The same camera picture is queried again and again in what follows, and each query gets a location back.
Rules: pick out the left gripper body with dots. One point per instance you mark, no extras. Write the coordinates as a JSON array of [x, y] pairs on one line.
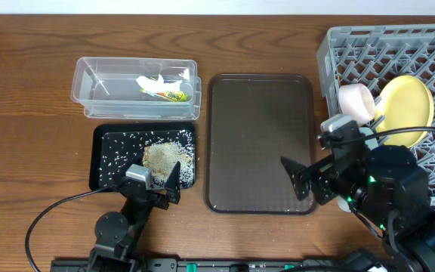
[[156, 199]]

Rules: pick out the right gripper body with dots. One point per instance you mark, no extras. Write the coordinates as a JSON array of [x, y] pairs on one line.
[[313, 181]]

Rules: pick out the white bowl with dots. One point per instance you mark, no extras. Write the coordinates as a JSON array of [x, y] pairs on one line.
[[357, 101]]

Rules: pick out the green orange snack wrapper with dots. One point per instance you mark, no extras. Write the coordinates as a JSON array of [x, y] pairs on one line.
[[177, 96]]

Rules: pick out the yellow plate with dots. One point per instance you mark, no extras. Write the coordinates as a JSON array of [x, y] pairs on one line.
[[404, 102]]

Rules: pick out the white tissue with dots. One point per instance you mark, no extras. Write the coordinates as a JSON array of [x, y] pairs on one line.
[[157, 85]]

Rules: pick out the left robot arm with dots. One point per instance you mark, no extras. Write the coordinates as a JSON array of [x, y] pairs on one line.
[[117, 233]]

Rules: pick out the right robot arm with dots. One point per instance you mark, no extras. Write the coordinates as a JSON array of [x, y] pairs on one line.
[[384, 187]]

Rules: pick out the black waste tray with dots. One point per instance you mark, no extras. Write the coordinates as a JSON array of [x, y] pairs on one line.
[[116, 146]]

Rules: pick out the grey plastic dishwasher rack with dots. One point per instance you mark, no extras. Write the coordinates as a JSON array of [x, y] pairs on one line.
[[374, 55]]

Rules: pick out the spilled rice pile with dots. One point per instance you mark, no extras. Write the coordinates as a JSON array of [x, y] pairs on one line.
[[160, 159]]

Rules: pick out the dark brown serving tray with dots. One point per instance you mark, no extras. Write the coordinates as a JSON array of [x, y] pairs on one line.
[[254, 120]]

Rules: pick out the clear plastic bin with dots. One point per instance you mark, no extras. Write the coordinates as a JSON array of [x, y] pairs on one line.
[[107, 89]]

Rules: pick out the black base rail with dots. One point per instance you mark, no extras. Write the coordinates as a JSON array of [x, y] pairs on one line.
[[173, 265]]

